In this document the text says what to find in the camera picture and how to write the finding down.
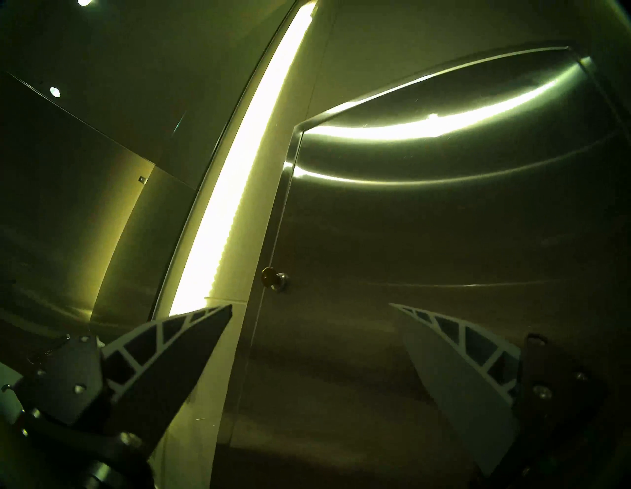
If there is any small metal key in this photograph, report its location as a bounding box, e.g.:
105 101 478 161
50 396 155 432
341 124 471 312
260 266 289 292

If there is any steel towel dispenser cabinet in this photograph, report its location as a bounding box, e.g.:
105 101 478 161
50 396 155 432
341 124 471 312
212 42 631 489

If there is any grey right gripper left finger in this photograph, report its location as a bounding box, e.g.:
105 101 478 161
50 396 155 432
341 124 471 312
14 303 233 454

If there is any stainless steel dispenser door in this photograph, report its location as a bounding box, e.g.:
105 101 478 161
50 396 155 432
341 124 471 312
217 49 631 489

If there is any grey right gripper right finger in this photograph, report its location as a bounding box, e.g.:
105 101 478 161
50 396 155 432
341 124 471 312
388 303 611 478

